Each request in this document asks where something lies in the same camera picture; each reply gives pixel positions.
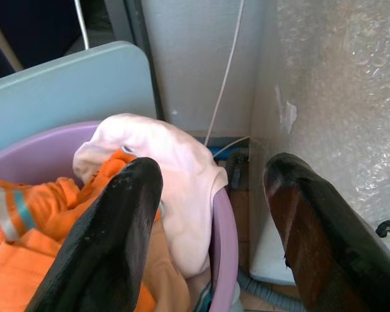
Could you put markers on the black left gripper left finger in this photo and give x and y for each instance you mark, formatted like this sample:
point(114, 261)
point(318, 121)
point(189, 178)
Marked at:
point(110, 240)

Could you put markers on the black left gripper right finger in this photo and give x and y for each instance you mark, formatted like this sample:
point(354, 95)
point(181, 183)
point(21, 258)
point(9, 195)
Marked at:
point(325, 234)

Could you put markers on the orange garment with striped cuff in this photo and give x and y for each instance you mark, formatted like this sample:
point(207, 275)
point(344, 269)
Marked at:
point(42, 227)

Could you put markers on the pale pink garment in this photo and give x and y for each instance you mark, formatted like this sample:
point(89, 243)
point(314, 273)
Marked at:
point(182, 182)

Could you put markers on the purple plastic laundry basin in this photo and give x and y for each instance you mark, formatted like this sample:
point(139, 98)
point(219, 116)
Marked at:
point(224, 227)

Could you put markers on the bubble wrap covered appliance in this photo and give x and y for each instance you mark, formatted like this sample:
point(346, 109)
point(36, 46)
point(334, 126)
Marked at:
point(331, 97)

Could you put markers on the light blue table top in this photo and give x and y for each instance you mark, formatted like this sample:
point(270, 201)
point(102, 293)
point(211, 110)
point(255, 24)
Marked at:
point(65, 94)

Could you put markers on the dark blue chair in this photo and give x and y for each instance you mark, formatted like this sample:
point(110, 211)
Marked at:
point(29, 32)

